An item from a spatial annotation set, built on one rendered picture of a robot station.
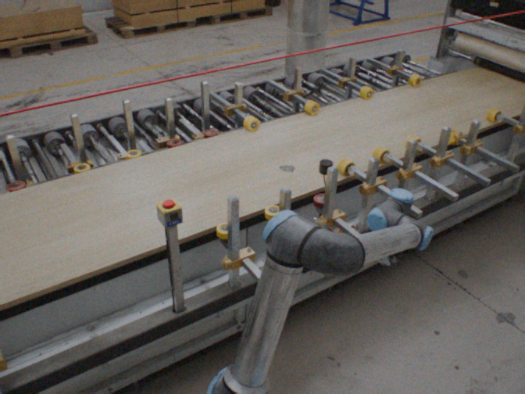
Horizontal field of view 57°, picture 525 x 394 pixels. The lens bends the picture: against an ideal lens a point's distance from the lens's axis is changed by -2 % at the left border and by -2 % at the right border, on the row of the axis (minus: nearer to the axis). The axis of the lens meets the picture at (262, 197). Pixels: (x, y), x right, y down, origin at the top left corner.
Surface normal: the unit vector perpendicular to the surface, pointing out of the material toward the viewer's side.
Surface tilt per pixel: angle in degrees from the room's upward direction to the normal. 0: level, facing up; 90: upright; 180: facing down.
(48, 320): 90
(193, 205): 0
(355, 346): 0
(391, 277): 0
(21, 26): 90
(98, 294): 90
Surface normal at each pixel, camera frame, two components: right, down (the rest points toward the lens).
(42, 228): 0.03, -0.82
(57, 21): 0.59, 0.47
